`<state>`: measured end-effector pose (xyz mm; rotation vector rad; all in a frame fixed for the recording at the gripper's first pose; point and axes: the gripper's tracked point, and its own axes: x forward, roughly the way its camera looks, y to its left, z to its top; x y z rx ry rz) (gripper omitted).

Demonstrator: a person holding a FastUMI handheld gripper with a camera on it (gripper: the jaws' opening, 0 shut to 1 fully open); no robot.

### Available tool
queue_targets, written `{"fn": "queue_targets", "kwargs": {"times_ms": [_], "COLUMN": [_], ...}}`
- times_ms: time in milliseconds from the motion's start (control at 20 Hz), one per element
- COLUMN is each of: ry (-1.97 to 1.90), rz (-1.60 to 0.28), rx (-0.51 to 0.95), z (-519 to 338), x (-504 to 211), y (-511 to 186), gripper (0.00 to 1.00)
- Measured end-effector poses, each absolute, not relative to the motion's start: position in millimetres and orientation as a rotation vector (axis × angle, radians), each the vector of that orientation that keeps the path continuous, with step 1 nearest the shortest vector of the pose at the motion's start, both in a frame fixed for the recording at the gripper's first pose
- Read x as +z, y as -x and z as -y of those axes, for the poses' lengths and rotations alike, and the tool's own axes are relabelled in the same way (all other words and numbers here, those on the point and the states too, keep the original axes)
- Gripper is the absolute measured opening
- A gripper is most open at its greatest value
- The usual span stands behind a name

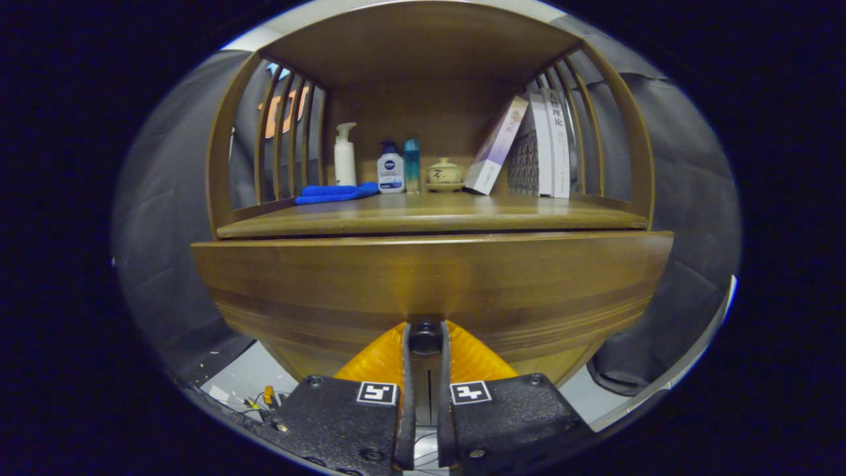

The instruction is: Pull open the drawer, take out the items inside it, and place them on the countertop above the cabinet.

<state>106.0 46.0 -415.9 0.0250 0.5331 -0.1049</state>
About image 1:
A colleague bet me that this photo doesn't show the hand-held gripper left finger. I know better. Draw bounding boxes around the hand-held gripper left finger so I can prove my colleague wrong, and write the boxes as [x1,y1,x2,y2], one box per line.
[253,321,417,474]

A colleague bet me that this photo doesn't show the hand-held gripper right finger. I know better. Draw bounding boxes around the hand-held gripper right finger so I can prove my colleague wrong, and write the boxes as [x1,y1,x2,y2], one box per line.
[435,321,597,473]

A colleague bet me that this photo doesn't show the wooden drawer with black knob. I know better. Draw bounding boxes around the wooden drawer with black knob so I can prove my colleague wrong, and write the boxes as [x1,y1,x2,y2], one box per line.
[190,230,675,387]

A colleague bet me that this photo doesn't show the wooden countertop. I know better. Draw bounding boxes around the wooden countertop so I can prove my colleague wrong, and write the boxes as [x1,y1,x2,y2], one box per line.
[216,190,650,240]

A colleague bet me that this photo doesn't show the wooden cabinet with slatted shelf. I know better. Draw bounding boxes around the wooden cabinet with slatted shelf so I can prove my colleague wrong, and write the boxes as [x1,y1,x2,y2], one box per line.
[205,0,656,391]

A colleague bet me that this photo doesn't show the blue folded cloth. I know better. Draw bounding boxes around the blue folded cloth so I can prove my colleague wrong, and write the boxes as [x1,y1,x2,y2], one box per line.
[293,182,381,206]

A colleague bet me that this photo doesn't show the white lotion bottle blue cap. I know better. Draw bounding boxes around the white lotion bottle blue cap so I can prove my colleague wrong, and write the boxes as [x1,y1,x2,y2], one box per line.
[377,140,406,194]

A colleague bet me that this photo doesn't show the cream ceramic lidded teacup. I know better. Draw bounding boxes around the cream ceramic lidded teacup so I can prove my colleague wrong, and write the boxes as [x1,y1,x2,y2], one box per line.
[425,157,465,193]

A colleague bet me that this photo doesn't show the slim teal bottle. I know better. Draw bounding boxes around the slim teal bottle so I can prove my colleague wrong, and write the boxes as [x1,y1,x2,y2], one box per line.
[403,138,421,193]

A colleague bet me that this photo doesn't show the white pump bottle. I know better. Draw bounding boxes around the white pump bottle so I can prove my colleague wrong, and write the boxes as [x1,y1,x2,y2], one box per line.
[333,122,358,187]

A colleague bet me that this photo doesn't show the purple book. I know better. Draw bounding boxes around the purple book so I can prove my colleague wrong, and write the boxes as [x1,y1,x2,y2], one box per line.
[463,96,530,196]

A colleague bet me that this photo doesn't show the patterned cover book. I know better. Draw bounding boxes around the patterned cover book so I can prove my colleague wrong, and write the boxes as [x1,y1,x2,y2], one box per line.
[507,93,553,197]

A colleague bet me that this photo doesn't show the white book with black lettering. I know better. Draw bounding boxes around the white book with black lettering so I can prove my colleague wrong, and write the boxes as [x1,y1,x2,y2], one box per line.
[543,88,573,200]

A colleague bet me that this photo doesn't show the white appliance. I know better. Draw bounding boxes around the white appliance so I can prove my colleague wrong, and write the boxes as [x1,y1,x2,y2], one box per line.
[592,274,738,434]

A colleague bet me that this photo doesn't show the floor cables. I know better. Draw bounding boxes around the floor cables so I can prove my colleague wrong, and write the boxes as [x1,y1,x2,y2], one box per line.
[211,387,295,427]

